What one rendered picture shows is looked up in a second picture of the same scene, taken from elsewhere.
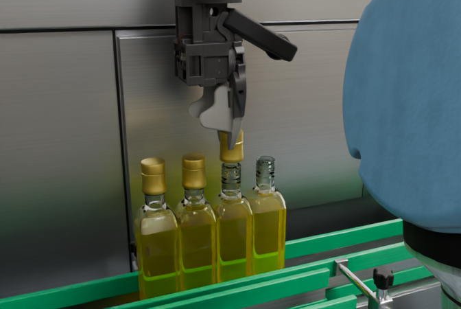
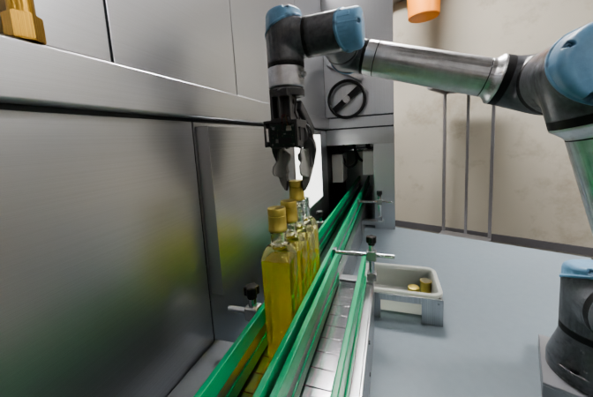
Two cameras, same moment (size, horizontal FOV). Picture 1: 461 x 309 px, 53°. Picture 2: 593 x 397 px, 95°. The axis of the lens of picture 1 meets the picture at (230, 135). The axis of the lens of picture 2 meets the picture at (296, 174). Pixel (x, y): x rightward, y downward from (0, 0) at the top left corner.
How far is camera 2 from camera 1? 0.54 m
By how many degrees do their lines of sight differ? 50
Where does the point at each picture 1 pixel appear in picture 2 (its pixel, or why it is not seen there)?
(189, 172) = (293, 210)
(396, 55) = not seen: outside the picture
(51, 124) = (155, 209)
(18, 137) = (128, 229)
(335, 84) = not seen: hidden behind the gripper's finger
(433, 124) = not seen: outside the picture
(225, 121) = (306, 170)
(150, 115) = (225, 187)
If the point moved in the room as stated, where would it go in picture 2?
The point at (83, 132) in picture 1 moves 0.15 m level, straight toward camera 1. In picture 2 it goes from (178, 213) to (253, 217)
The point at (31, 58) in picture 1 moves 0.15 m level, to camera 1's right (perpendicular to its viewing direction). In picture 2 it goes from (138, 144) to (222, 140)
